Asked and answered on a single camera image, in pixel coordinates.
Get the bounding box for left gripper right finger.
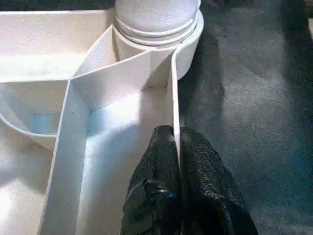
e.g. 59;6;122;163
178;126;259;235

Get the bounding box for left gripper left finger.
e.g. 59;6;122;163
120;125;183;235

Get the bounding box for white plastic table top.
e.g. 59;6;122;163
0;10;204;235

